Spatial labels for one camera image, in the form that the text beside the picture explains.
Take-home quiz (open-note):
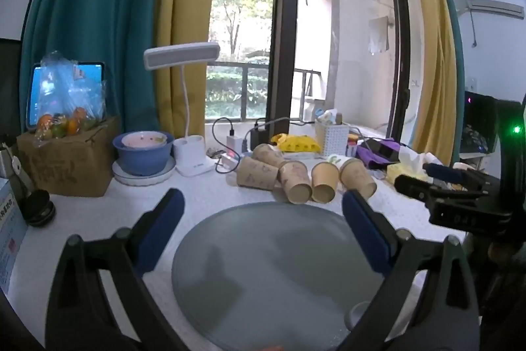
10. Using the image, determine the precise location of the cardboard box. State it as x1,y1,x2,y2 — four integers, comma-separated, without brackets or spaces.
16,116,121,197

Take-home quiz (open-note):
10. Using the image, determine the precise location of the brown paper cup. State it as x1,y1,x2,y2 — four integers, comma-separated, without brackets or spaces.
236,157,280,191
278,162,313,205
251,143,288,168
339,158,378,199
311,162,340,204

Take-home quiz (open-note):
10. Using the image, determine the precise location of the plastic bag of fruit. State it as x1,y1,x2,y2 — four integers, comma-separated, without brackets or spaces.
35,52,108,148

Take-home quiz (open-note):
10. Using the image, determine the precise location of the yellow tissue pack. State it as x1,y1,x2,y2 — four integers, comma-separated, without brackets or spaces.
386,151,444,184

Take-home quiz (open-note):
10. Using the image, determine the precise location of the white hanging towel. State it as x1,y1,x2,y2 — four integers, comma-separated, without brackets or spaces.
368,16,391,55

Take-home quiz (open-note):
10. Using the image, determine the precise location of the white desk lamp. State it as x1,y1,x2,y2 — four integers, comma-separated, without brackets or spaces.
144,42,220,178

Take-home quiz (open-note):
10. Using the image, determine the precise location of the white air conditioner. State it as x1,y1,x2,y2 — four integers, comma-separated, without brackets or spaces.
454,0,526,20

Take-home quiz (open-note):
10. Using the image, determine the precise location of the purple cloth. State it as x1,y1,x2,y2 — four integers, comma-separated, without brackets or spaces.
357,137,401,171

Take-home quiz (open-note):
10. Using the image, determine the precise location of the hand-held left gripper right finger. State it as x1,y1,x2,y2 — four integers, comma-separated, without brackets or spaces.
333,190,481,351

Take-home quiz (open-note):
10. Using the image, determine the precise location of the light blue box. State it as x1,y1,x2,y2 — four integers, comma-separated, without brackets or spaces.
0,178,29,296

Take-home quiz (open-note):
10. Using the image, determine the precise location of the white power strip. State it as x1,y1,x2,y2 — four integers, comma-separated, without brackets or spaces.
216,154,242,173

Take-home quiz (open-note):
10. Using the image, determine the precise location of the black monitor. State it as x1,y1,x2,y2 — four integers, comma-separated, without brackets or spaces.
460,91,500,154

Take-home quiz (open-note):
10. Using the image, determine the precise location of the white perforated basket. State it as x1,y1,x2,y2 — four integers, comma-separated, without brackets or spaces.
314,121,350,157

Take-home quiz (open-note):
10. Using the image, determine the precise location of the yellow plastic bag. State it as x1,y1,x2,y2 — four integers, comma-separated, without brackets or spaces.
271,133,321,153

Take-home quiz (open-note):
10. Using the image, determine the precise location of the balcony railing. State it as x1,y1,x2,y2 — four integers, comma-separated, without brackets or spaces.
205,61,272,121

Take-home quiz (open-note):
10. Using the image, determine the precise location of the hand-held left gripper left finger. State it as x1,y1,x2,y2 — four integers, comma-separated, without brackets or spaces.
45,188,185,351

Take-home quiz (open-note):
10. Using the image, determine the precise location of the black round lid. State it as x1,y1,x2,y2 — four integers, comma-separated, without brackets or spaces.
22,190,56,227

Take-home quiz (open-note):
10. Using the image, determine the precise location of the tablet screen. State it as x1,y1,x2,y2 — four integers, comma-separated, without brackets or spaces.
27,62,107,130

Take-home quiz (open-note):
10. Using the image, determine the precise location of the small white cup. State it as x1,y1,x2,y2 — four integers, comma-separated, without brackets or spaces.
344,301,374,331

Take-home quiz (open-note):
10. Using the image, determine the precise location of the round grey glass plate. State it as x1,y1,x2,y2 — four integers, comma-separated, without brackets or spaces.
171,202,426,351

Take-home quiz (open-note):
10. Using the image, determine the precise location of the black cable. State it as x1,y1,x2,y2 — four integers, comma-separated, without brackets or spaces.
211,117,238,160

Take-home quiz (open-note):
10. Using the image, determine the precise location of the blue bowl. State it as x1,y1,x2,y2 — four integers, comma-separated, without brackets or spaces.
113,132,175,176

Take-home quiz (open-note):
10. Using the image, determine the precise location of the dark window frame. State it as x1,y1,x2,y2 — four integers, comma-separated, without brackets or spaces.
267,0,300,122

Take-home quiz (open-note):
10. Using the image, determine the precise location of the black charger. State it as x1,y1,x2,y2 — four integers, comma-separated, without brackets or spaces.
249,129,270,150

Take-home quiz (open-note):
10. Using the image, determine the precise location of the white plate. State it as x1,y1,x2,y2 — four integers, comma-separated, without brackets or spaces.
112,158,177,186

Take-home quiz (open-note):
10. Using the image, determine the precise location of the pink bowl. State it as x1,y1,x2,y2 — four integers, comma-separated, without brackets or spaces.
122,132,167,150

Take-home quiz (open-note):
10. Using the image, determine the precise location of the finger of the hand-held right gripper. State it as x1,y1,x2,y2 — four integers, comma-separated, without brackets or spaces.
422,163,486,189
394,174,490,209

